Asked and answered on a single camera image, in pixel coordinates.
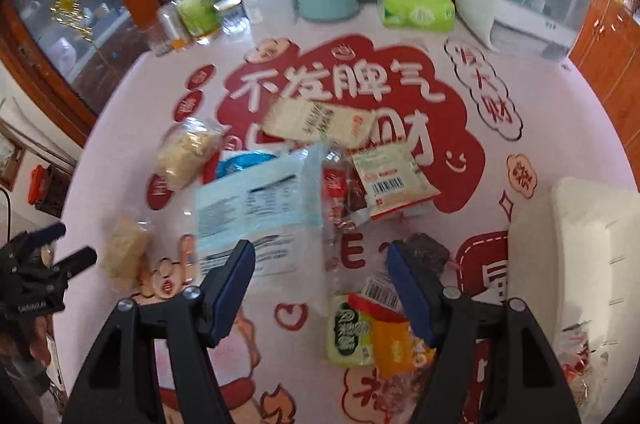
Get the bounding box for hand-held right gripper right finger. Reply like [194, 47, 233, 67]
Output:
[385, 239, 583, 424]

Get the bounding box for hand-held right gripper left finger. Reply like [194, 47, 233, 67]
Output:
[62, 240, 257, 424]

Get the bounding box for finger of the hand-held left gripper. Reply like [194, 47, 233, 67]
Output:
[30, 223, 67, 250]
[52, 247, 98, 277]

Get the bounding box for dark brown snack packet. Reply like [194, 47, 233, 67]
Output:
[395, 233, 453, 276]

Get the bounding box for small clear puffed snack packet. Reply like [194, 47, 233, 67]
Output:
[97, 217, 155, 291]

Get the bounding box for orange snack packet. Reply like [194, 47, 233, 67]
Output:
[350, 274, 438, 380]

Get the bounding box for green snack packet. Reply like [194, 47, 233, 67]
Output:
[326, 294, 382, 367]

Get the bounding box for large light blue snack packet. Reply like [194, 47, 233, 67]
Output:
[192, 143, 333, 277]

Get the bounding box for white barcode snack packet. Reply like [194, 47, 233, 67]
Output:
[350, 143, 442, 222]

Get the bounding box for dark blue snack packet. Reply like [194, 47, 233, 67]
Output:
[216, 151, 273, 182]

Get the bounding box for red snack packet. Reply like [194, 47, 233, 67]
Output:
[321, 148, 368, 230]

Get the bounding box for large clear puffed snack packet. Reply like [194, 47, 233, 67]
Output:
[154, 117, 227, 191]

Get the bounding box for white plastic storage bin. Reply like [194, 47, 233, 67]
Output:
[506, 177, 640, 410]

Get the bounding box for beige cracker packet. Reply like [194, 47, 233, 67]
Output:
[260, 98, 377, 151]

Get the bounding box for person's left hand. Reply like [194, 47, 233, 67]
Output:
[22, 317, 53, 362]

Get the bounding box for red plastic item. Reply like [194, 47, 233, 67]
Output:
[27, 164, 50, 206]

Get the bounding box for pink printed tablecloth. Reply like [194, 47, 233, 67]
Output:
[52, 0, 640, 424]

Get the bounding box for small glass jar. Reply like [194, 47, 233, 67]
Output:
[214, 0, 248, 38]

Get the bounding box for clear bottle with green label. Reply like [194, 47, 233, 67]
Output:
[172, 0, 223, 45]

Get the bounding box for wooden cabinets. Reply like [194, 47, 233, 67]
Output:
[567, 0, 640, 150]

